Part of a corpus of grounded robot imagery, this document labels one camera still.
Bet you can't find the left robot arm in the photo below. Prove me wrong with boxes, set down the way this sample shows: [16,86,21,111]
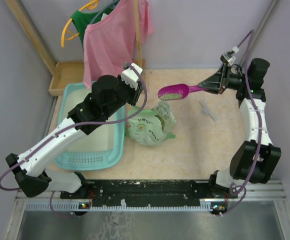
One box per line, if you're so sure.
[5,74,146,199]

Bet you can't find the magenta litter scoop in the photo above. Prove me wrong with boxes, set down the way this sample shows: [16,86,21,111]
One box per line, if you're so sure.
[157,83,206,101]

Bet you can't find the pink t-shirt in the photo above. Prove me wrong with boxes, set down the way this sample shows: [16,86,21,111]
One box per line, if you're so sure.
[82,0,155,90]

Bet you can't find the wooden clothes rack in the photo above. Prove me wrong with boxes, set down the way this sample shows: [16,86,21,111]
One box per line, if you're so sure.
[5,0,146,97]

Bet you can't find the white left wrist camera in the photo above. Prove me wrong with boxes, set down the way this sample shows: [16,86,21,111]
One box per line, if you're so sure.
[121,67,139,90]

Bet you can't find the green shirt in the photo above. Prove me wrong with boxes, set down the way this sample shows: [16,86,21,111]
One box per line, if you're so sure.
[71,10,106,47]

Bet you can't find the grey plastic bag clip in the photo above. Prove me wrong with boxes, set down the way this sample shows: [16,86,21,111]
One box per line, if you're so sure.
[199,100,218,121]

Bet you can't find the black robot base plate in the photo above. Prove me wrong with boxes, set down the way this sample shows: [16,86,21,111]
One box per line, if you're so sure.
[60,179,229,207]

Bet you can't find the yellow clothes hanger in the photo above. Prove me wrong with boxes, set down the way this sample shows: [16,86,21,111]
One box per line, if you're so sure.
[61,0,99,48]

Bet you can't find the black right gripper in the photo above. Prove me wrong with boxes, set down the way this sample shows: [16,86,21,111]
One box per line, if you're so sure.
[197,63,248,95]

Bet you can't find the grey slotted cable duct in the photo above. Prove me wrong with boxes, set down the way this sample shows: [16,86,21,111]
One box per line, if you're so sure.
[25,200,223,212]

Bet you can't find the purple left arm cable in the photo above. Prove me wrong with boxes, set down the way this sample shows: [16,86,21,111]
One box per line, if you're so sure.
[0,62,149,193]

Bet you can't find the teal plastic litter box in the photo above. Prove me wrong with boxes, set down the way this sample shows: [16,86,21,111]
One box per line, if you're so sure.
[54,83,125,172]

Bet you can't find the blue grey clothes hanger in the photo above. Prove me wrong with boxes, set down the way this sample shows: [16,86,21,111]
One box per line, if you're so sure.
[89,0,120,25]

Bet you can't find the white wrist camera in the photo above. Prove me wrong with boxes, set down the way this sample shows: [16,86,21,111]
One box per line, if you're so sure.
[220,51,236,67]
[121,67,139,90]

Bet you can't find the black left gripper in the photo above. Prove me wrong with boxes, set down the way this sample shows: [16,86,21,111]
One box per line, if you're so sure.
[105,72,145,118]

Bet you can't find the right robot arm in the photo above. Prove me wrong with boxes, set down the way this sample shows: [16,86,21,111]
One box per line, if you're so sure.
[198,58,282,198]

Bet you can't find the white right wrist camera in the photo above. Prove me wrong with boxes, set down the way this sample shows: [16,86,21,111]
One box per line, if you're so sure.
[220,51,236,67]

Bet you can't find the green cat litter bag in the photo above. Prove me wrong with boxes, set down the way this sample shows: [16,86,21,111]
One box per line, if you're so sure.
[125,101,176,147]

